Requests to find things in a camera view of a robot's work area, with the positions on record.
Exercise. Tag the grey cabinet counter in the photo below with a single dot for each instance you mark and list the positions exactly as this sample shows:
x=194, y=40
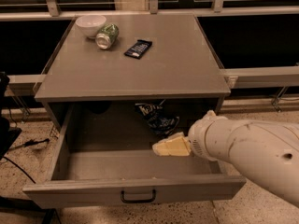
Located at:
x=179, y=64

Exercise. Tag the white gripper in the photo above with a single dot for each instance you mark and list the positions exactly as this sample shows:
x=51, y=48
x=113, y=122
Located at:
x=199, y=137

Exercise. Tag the dark blue candy bar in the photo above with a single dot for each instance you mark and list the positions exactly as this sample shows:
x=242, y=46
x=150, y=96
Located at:
x=138, y=49

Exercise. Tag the blue chip bag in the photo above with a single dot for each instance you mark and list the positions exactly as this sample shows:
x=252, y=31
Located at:
x=161, y=124

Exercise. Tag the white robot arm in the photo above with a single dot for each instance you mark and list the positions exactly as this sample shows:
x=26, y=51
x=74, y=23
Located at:
x=265, y=152

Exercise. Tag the white ceramic bowl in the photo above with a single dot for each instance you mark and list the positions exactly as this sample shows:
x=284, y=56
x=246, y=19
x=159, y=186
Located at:
x=89, y=25

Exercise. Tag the open grey top drawer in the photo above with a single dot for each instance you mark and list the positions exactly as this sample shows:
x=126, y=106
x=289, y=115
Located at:
x=99, y=155

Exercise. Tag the black drawer handle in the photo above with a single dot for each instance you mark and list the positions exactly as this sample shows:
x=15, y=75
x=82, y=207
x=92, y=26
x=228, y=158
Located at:
x=133, y=198

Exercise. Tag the green soda can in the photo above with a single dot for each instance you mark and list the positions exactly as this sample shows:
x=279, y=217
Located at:
x=107, y=35

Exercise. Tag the black equipment at left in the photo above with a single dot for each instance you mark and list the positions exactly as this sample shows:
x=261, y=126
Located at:
x=8, y=135

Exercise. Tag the metal railing frame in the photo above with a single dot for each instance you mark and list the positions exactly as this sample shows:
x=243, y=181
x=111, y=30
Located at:
x=239, y=78

